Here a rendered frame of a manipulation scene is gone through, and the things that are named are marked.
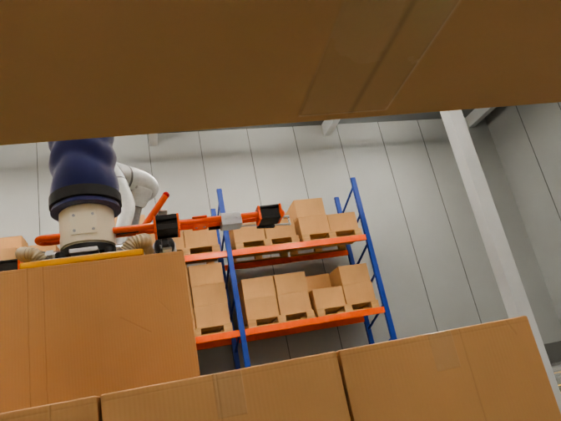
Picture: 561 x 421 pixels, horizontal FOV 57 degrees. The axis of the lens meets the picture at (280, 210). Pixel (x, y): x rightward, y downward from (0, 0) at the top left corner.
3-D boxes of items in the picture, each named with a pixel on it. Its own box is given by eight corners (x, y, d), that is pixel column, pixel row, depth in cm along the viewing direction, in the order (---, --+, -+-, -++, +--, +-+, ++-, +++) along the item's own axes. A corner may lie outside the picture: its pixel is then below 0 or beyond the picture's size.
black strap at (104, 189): (41, 198, 157) (40, 186, 158) (57, 225, 178) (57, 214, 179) (118, 191, 162) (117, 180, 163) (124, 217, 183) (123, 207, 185)
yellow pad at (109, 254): (18, 269, 145) (18, 252, 147) (28, 278, 154) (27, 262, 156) (143, 254, 153) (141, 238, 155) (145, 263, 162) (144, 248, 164)
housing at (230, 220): (222, 225, 173) (219, 212, 174) (220, 231, 179) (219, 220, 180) (242, 222, 174) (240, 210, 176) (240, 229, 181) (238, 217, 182)
